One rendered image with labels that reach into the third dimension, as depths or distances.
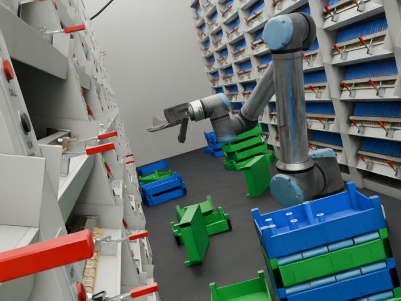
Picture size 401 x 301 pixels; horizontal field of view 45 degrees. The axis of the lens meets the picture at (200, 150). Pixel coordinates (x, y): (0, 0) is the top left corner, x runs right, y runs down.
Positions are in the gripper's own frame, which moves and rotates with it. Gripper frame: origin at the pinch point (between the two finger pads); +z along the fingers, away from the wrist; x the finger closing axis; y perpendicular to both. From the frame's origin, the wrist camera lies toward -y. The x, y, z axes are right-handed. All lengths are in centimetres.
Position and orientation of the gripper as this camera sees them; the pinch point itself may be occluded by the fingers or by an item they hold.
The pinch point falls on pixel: (150, 131)
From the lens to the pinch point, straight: 216.2
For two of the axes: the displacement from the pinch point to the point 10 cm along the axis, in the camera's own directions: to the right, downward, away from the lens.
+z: -9.4, 3.2, -1.2
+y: -3.0, -9.4, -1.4
